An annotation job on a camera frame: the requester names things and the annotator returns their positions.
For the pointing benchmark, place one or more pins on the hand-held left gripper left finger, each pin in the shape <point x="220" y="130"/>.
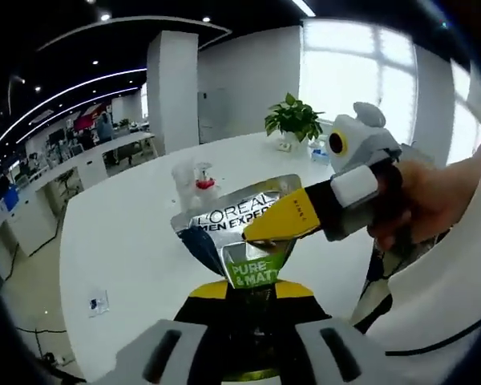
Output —
<point x="164" y="353"/>

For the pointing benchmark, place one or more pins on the green silver skincare sachet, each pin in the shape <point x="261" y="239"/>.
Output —
<point x="208" y="224"/>

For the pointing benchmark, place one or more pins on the small white sample packet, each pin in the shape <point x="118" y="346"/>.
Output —
<point x="99" y="302"/>

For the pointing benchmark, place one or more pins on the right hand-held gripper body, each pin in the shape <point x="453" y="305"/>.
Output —
<point x="356" y="188"/>

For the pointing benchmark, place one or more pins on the white square column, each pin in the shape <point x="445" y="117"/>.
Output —
<point x="172" y="92"/>

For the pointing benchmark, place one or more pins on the bright window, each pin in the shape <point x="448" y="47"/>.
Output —
<point x="344" y="72"/>

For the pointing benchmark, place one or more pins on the person's right hand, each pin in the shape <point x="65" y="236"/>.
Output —
<point x="425" y="196"/>

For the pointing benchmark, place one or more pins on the blue storage box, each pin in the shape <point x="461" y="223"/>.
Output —
<point x="11" y="199"/>

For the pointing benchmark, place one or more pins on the long white office desk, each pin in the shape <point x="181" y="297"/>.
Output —
<point x="44" y="208"/>

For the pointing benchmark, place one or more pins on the long ceiling light strip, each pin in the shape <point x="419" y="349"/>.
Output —
<point x="304" y="7"/>

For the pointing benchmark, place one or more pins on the blue white tissue packet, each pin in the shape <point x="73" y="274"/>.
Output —
<point x="320" y="155"/>

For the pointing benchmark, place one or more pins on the red collar skincare bottle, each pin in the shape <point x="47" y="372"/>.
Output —
<point x="205" y="185"/>

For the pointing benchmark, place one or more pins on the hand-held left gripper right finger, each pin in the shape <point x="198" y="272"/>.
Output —
<point x="336" y="357"/>

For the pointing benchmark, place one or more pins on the green potted plant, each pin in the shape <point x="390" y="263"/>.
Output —
<point x="294" y="118"/>

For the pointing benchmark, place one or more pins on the clear cap skincare bottle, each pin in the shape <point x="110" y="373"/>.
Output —
<point x="183" y="176"/>

